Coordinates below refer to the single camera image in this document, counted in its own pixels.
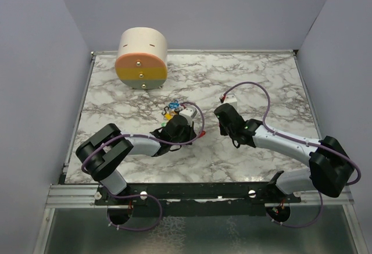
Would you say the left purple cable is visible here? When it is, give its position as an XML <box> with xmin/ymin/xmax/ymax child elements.
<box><xmin>81</xmin><ymin>101</ymin><xmax>206</xmax><ymax>231</ymax></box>

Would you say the blue carabiner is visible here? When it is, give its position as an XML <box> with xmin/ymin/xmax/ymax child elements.
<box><xmin>168</xmin><ymin>101</ymin><xmax>180</xmax><ymax>109</ymax></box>

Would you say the yellow tag key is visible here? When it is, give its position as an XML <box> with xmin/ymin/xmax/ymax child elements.
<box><xmin>164</xmin><ymin>113</ymin><xmax>172</xmax><ymax>120</ymax></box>

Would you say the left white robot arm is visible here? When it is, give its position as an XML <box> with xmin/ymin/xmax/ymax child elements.
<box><xmin>76</xmin><ymin>115</ymin><xmax>196</xmax><ymax>205</ymax></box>

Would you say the round pastel drawer box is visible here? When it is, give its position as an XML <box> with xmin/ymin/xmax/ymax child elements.
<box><xmin>115</xmin><ymin>27</ymin><xmax>167</xmax><ymax>90</ymax></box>

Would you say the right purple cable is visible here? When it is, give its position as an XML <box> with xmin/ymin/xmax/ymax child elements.
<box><xmin>220</xmin><ymin>81</ymin><xmax>363</xmax><ymax>228</ymax></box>

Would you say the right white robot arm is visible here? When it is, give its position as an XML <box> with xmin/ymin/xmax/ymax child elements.
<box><xmin>214</xmin><ymin>103</ymin><xmax>354</xmax><ymax>202</ymax></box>

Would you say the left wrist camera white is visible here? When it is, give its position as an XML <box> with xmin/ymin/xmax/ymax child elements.
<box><xmin>179</xmin><ymin>106</ymin><xmax>197</xmax><ymax>125</ymax></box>

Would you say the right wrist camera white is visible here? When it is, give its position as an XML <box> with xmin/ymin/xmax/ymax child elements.
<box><xmin>220</xmin><ymin>94</ymin><xmax>238</xmax><ymax>110</ymax></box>

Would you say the purple cable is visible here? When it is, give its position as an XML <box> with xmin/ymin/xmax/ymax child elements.
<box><xmin>220</xmin><ymin>81</ymin><xmax>363</xmax><ymax>228</ymax></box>
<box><xmin>81</xmin><ymin>101</ymin><xmax>206</xmax><ymax>231</ymax></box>

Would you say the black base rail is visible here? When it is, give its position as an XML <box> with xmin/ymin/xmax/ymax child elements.
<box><xmin>95</xmin><ymin>181</ymin><xmax>301</xmax><ymax>217</ymax></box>

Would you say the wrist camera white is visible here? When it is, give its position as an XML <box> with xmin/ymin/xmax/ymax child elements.
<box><xmin>179</xmin><ymin>106</ymin><xmax>197</xmax><ymax>125</ymax></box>
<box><xmin>220</xmin><ymin>94</ymin><xmax>238</xmax><ymax>110</ymax></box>

